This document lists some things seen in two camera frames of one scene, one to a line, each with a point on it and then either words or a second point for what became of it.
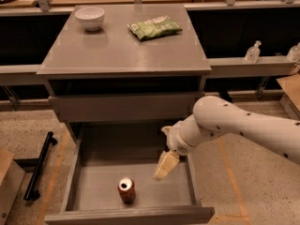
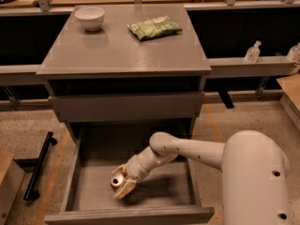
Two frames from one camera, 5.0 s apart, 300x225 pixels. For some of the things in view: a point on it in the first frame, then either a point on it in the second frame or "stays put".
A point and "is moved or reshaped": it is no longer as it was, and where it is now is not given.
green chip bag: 155,27 stays put
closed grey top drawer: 125,107 stays put
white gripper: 175,140 -> 135,167
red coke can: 127,190 is moved or reshaped
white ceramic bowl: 91,18 stays put
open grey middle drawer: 101,155 stays put
